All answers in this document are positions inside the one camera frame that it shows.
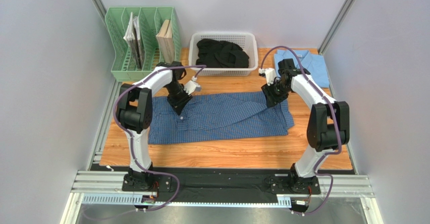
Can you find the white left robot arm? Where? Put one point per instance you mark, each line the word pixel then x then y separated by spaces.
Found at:
pixel 134 110

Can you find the aluminium rail frame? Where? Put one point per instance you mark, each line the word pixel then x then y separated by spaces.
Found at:
pixel 100 185

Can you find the tan book in organizer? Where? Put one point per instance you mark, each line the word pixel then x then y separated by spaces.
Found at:
pixel 166 42

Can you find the green plastic file organizer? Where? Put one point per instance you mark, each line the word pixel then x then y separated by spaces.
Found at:
pixel 124 68

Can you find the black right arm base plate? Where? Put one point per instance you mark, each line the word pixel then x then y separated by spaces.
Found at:
pixel 287 184

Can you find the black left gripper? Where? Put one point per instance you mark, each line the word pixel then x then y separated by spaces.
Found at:
pixel 178 105

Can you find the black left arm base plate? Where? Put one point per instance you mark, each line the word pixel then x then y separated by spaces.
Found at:
pixel 142 182

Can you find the black garment in basket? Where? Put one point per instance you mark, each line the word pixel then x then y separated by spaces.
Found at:
pixel 221 54

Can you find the white papers in organizer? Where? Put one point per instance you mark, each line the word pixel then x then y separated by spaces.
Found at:
pixel 134 40

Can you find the folded light blue shirt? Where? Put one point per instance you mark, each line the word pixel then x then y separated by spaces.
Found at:
pixel 314 63

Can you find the white plastic basket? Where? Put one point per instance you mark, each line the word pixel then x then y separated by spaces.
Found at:
pixel 245 40

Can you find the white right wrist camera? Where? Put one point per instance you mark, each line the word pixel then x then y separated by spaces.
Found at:
pixel 269 74

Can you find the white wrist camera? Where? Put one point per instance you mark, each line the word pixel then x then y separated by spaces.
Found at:
pixel 269 74
pixel 191 87

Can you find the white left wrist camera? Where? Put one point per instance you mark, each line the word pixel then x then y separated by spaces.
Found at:
pixel 191 87

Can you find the blue checked long sleeve shirt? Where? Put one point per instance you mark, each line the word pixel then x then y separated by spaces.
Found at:
pixel 222 116

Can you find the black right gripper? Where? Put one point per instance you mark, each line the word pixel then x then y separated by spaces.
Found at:
pixel 272 94

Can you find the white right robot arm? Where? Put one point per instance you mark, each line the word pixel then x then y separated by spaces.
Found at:
pixel 328 125

